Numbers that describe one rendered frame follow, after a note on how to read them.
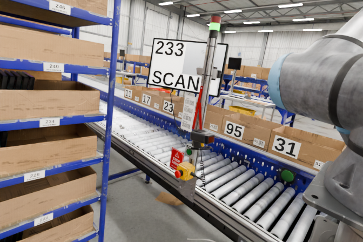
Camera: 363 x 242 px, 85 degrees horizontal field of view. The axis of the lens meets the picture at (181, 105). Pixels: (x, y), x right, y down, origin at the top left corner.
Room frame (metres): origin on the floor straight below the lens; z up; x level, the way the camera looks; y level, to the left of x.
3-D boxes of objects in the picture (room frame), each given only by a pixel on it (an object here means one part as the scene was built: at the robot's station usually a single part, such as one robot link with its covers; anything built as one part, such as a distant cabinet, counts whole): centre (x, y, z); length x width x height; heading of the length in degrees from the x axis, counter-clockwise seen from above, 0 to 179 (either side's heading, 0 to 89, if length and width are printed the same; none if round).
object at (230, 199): (1.10, -0.45, 0.72); 0.52 x 0.05 x 0.05; 137
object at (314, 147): (1.31, -0.89, 0.97); 0.39 x 0.29 x 0.17; 47
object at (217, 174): (1.23, -0.30, 0.72); 0.52 x 0.05 x 0.05; 137
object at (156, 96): (2.38, 0.27, 0.96); 0.39 x 0.29 x 0.17; 47
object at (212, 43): (1.04, -0.11, 1.11); 0.12 x 0.05 x 0.88; 47
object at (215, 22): (1.04, -0.11, 1.62); 0.05 x 0.05 x 0.06
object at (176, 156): (1.07, -0.04, 0.85); 0.16 x 0.01 x 0.13; 47
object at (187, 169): (0.97, -0.09, 0.84); 0.15 x 0.09 x 0.07; 47
